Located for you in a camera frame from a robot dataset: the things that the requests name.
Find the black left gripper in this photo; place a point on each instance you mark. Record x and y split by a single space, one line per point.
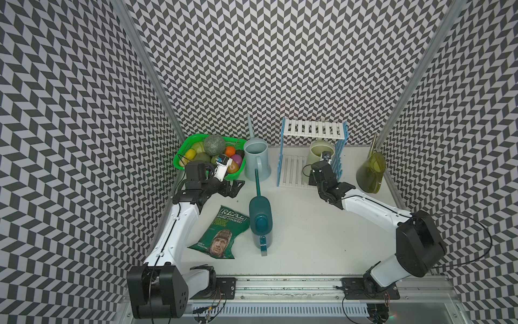
233 190

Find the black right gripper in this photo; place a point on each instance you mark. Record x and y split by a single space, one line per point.
311 180

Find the pale green watering can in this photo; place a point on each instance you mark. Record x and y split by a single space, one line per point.
316 149

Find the dark teal watering can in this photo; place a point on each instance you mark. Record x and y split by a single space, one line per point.
261 219

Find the olive transparent watering can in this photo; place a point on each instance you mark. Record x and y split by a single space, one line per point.
370 175

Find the light blue watering can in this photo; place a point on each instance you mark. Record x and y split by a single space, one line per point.
256 156

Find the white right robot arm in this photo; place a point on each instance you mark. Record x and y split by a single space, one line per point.
419 246

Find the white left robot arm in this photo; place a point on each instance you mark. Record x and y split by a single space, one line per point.
157 288

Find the blue and white slatted shelf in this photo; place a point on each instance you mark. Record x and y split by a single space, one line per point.
326 136

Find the magenta toy fruit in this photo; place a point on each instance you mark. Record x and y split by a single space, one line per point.
238 159

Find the orange toy fruit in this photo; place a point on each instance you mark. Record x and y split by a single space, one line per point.
230 151

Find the netted melon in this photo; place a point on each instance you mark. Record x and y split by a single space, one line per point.
214 145

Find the green plastic basket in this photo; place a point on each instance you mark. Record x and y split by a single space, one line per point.
182 157

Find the yellow lemon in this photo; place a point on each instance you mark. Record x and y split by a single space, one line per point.
190 154

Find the pale green cabbage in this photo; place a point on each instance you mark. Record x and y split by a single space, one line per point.
198 147

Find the green chips bag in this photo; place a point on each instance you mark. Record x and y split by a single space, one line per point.
218 240

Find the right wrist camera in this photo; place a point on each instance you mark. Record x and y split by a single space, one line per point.
326 156

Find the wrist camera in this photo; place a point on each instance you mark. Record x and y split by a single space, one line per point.
223 162
326 156

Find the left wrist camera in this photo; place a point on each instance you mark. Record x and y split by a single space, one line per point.
223 162

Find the metal base rail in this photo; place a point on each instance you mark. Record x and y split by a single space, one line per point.
326 298

